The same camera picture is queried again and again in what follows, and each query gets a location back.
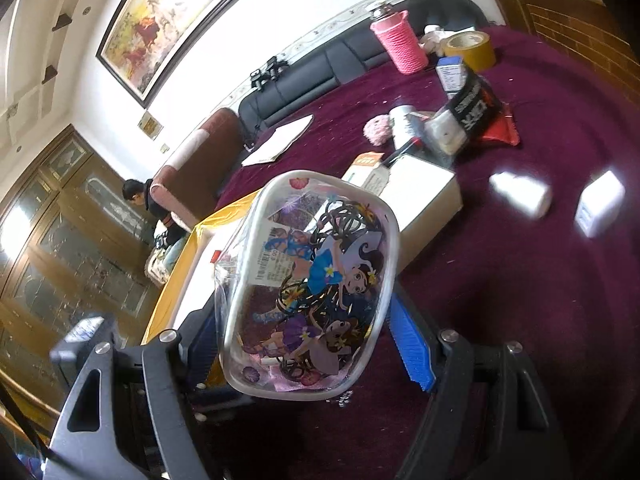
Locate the clear plastic packet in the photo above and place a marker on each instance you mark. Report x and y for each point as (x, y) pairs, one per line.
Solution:
(445, 135)

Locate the white bottle orange cap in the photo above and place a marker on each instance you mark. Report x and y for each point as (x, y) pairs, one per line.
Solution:
(520, 194)

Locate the yellow tape roll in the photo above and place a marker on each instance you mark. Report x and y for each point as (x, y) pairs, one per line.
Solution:
(475, 52)

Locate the white tube green print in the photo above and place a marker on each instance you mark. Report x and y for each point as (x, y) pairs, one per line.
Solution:
(402, 122)

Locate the clear cartoon print case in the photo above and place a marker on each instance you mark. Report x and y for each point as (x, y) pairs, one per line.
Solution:
(310, 280)

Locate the blue white small box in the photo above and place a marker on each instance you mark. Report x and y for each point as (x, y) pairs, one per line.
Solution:
(450, 77)

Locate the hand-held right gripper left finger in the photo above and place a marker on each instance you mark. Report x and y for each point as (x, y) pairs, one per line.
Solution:
(202, 355)

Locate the black leather sofa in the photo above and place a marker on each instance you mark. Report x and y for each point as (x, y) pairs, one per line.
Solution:
(310, 80)

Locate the white crumpled ball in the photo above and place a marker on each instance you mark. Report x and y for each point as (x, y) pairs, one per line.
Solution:
(377, 128)

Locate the brown armchair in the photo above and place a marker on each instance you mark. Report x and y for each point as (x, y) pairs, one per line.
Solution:
(195, 170)

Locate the pink woven sleeve bottle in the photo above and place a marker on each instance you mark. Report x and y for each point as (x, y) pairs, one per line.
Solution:
(402, 42)

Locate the small gold wall plaque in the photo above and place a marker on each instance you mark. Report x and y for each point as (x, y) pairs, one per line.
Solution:
(150, 125)

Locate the wooden glass doors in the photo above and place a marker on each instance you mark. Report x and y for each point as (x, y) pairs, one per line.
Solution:
(65, 240)

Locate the orange white carton box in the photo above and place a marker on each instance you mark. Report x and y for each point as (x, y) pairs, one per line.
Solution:
(365, 172)

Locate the red snack bag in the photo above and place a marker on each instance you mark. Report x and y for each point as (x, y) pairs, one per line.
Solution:
(502, 132)

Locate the black device on sofa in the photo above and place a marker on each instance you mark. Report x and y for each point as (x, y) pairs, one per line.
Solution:
(275, 67)
(258, 80)

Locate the gold storage box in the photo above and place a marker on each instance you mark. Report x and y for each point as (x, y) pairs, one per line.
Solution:
(167, 300)

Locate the black marker red cap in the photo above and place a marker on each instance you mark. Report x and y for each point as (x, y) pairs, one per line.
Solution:
(402, 152)

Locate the white plush toy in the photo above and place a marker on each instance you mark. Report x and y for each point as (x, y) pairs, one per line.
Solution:
(435, 37)

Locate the black snack packet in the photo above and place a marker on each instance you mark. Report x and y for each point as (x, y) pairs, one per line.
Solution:
(472, 105)

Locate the framed wall painting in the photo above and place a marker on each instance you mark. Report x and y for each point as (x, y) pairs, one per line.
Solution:
(165, 20)

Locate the pale carton box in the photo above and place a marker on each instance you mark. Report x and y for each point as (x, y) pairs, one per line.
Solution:
(430, 195)

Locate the printed blanket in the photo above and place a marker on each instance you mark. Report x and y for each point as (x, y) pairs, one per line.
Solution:
(157, 265)

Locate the wooden cabinet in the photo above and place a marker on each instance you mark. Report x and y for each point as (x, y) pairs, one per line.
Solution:
(575, 25)

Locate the white paper stack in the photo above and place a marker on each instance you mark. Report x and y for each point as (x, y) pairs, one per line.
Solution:
(280, 142)

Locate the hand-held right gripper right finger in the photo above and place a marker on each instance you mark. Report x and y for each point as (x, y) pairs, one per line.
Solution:
(410, 340)

